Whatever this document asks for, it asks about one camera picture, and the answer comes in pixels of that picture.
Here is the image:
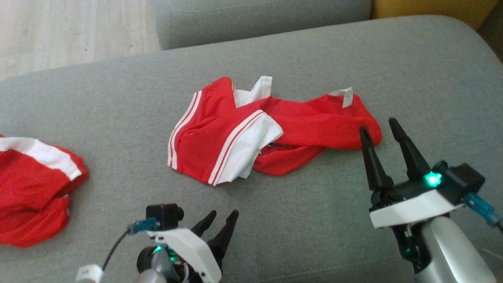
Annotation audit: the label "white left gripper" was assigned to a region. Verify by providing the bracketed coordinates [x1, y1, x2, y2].
[147, 209, 239, 283]

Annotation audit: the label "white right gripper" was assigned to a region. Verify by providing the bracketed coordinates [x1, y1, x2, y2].
[360, 117, 464, 228]

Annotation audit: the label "red white jersey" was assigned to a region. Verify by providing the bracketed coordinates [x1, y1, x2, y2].
[167, 76, 382, 186]

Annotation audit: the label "red white-striped shorts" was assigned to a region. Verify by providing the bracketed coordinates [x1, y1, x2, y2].
[0, 135, 89, 248]

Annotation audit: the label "grey sofa seat cushion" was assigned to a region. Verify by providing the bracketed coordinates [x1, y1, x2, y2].
[0, 15, 503, 283]

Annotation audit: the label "yellow cushion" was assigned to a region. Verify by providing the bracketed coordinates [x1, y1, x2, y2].
[371, 0, 503, 30]

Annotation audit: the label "grey sofa back cushion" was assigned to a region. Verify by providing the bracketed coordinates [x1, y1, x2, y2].
[155, 0, 372, 50]

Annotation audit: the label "black cable blue plug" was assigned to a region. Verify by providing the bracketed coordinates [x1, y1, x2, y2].
[464, 193, 503, 230]
[102, 219, 160, 272]

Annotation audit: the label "white cable label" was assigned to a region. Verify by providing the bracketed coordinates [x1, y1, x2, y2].
[76, 265, 103, 283]

